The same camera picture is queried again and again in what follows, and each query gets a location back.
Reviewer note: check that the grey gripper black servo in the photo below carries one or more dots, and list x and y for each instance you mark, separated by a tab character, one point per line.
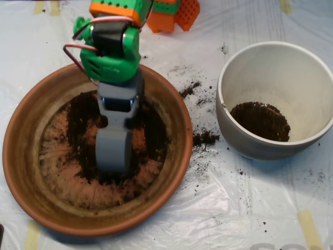
116	105

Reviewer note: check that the dark soil pile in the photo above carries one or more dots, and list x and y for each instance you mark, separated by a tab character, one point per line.
78	117

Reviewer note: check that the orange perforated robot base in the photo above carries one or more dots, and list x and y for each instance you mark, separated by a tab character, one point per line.
187	15

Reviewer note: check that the terracotta saucer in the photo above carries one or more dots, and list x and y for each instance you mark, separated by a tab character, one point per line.
26	156

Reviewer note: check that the large spilled soil clump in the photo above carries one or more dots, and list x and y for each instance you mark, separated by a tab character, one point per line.
204	138

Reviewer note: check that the small spilled soil clump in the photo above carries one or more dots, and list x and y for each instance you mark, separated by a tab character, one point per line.
188	89

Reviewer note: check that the dark soil in pot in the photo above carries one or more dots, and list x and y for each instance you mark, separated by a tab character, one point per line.
260	122

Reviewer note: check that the white ceramic pot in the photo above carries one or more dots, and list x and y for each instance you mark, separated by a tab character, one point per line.
273	73

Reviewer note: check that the beige masking tape strip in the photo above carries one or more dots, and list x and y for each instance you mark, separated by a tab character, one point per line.
309	229
285	6
55	8
39	7
32	237

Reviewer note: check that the clear plastic cover sheet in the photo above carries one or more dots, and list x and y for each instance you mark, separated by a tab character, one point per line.
234	203

